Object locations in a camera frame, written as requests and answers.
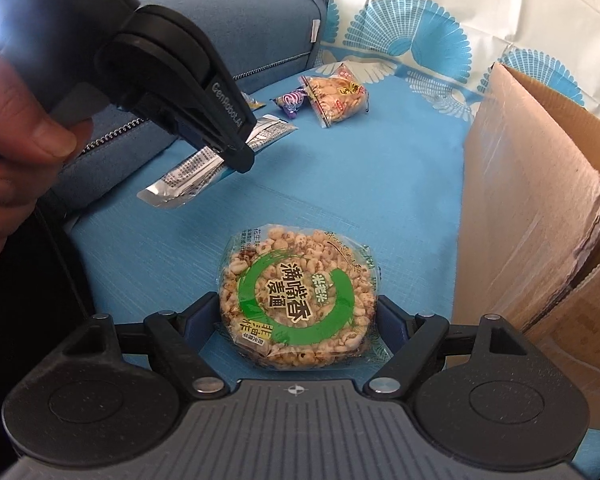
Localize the purple candy packet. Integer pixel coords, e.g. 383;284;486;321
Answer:
272;89;311;120

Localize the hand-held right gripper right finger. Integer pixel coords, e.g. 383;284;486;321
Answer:
362;295;536;401

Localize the person's dark clothing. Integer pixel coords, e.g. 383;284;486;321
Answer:
0;200;93;441

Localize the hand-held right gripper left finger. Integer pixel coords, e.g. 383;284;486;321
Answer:
60;291;231;401

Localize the clear peanut cracker packet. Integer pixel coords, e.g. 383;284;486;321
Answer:
300;62;370;128

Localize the silver foil snack bar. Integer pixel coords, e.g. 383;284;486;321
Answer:
137;114;298;208

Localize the person's left hand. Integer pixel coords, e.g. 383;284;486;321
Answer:
0;35;78;278

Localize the round puffed grain cake packet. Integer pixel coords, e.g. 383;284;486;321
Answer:
215;225;383;371

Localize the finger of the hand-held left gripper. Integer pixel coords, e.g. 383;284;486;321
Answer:
130;35;258;175
167;105;231;158

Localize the brown cardboard box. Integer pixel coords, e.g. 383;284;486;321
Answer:
457;60;600;433

